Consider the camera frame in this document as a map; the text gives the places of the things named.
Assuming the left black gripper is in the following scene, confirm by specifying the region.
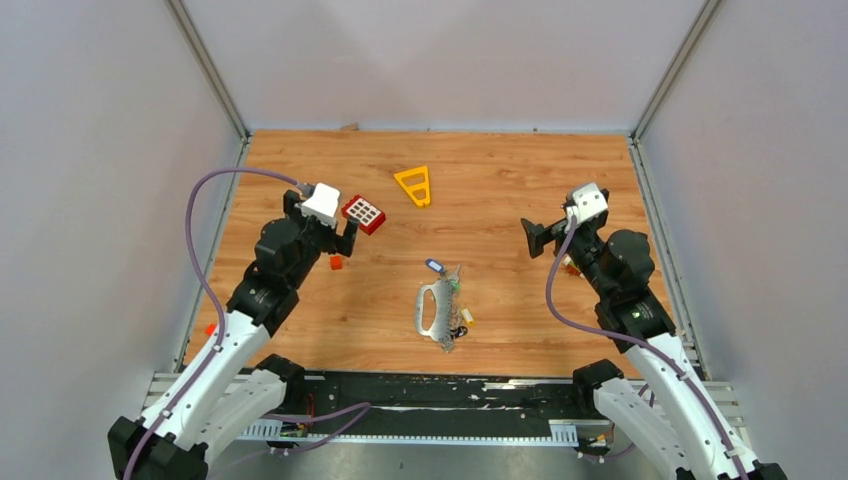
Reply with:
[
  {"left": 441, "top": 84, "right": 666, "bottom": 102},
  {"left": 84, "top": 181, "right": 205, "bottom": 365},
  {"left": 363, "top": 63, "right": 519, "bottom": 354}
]
[{"left": 283, "top": 190, "right": 358, "bottom": 288}]

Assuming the yellow key tag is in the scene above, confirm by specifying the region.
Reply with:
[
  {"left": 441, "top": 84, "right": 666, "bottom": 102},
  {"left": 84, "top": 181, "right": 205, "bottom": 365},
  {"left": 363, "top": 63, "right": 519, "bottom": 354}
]
[{"left": 459, "top": 308, "right": 476, "bottom": 327}]

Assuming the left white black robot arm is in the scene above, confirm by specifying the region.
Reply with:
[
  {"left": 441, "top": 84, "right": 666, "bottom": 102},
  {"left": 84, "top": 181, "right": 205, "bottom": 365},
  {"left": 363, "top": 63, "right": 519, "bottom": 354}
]
[{"left": 107, "top": 183, "right": 358, "bottom": 479}]

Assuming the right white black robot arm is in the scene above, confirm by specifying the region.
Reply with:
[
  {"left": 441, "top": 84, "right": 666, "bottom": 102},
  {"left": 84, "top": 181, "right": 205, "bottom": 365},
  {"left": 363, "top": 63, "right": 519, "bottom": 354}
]
[{"left": 521, "top": 184, "right": 787, "bottom": 479}]

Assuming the red block with white grid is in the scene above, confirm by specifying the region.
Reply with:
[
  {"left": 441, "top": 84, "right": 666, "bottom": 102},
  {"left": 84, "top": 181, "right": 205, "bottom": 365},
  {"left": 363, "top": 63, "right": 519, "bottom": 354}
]
[{"left": 342, "top": 195, "right": 386, "bottom": 235}]

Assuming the green red toy brick vehicle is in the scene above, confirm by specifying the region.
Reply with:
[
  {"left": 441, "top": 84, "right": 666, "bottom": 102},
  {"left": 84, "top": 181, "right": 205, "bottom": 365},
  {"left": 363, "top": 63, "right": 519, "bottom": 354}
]
[{"left": 563, "top": 258, "right": 583, "bottom": 277}]

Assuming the blue key tag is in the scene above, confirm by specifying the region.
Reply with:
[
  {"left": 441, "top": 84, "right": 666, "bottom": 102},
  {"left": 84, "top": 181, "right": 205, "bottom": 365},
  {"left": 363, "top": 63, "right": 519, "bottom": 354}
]
[{"left": 425, "top": 258, "right": 446, "bottom": 274}]

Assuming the yellow triangular plastic piece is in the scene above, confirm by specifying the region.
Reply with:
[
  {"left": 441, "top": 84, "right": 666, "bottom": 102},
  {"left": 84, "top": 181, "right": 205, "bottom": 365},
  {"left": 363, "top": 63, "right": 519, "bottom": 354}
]
[{"left": 393, "top": 166, "right": 431, "bottom": 208}]

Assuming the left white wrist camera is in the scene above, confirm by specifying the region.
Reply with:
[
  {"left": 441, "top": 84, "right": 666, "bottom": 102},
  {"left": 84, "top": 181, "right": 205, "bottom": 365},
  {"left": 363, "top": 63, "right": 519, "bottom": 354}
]
[{"left": 300, "top": 183, "right": 341, "bottom": 229}]

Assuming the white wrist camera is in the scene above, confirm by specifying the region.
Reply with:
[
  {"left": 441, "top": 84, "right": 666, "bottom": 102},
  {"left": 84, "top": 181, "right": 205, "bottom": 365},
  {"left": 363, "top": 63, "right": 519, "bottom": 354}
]
[
  {"left": 564, "top": 182, "right": 608, "bottom": 227},
  {"left": 300, "top": 183, "right": 341, "bottom": 229}
]

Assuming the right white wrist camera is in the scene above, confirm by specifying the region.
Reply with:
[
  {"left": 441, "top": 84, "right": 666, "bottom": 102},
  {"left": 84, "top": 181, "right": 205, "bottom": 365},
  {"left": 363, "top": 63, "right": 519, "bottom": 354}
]
[{"left": 564, "top": 182, "right": 608, "bottom": 227}]

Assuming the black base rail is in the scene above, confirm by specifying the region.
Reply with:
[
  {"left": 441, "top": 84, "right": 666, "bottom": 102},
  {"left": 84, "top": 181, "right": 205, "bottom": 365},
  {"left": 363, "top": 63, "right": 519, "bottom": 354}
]
[{"left": 273, "top": 371, "right": 611, "bottom": 439}]

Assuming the grey slotted cable duct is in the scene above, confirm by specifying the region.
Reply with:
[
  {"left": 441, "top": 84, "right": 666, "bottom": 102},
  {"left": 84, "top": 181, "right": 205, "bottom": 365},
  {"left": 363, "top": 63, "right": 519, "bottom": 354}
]
[{"left": 238, "top": 418, "right": 580, "bottom": 446}]

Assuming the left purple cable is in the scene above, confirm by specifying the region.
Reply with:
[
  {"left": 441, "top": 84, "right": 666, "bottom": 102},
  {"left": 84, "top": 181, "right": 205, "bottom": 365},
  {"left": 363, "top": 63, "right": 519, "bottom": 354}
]
[{"left": 122, "top": 167, "right": 372, "bottom": 480}]

